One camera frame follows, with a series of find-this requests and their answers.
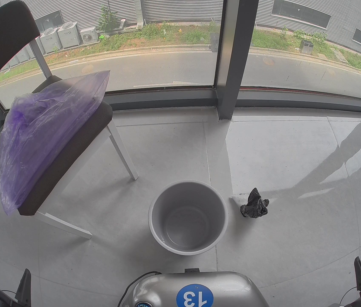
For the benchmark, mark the grey chair with white legs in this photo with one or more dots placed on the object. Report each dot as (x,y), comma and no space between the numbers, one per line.
(71,158)

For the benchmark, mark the white trash bin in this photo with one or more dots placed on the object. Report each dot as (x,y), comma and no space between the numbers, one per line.
(188,222)

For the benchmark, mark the crumpled black plastic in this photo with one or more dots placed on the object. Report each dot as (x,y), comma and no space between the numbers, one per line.
(254,205)

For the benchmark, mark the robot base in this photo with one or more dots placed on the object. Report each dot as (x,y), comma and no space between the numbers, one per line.
(167,289)

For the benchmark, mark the purple plastic bag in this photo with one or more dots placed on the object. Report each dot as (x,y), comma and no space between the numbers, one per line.
(39,133)

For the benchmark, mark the window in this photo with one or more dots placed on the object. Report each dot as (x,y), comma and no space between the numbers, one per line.
(234,43)

